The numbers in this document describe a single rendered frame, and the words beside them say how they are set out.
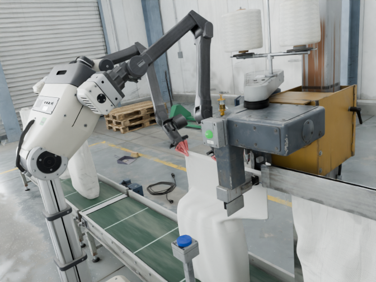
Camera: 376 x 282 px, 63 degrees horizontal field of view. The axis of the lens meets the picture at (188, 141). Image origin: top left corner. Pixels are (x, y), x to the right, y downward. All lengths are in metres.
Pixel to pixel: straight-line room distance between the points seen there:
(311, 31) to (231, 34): 0.32
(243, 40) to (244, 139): 0.46
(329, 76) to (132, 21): 8.64
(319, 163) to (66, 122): 0.98
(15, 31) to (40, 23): 0.59
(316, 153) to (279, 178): 0.17
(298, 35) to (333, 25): 0.26
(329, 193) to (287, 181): 0.15
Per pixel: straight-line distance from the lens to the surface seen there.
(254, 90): 1.09
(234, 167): 1.10
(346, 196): 1.08
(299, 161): 1.28
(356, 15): 6.29
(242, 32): 1.30
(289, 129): 0.92
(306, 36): 1.17
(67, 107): 1.28
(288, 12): 1.18
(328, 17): 1.36
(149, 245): 2.12
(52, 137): 1.32
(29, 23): 8.56
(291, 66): 6.95
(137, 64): 1.22
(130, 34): 9.65
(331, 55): 1.39
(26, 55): 8.44
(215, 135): 1.02
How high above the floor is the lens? 1.57
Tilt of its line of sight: 17 degrees down
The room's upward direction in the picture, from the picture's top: 8 degrees counter-clockwise
